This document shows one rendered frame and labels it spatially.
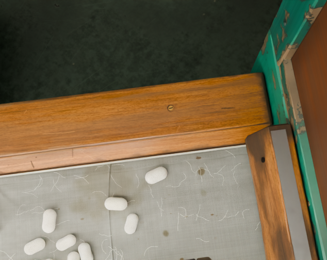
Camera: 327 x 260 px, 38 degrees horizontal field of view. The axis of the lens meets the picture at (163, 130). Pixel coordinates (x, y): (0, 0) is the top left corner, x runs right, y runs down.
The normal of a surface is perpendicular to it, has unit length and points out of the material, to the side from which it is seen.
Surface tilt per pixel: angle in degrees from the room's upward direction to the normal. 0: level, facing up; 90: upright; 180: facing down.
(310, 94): 90
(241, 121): 0
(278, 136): 0
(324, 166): 90
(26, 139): 0
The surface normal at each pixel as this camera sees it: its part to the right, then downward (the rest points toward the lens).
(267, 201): -0.92, 0.01
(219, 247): -0.01, -0.25
